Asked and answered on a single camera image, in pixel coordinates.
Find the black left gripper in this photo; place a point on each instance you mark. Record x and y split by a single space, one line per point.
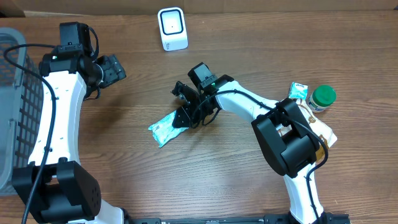
114 70

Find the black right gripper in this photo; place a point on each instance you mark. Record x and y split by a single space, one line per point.
184 111

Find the teal snack packet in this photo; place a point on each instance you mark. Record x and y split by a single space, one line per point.
163 130

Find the teal tissue pack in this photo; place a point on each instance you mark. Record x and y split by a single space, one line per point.
298 91

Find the brown Pantree snack bag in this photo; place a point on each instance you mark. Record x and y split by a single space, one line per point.
318 127

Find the green lid jar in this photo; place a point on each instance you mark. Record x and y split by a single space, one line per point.
321 98

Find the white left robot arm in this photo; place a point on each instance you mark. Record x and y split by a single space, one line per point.
54 187

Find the white barcode scanner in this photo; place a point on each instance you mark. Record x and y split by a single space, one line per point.
173 31

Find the dark grey plastic basket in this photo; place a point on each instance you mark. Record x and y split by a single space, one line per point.
21 106

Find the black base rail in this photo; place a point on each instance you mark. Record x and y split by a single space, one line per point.
328 218

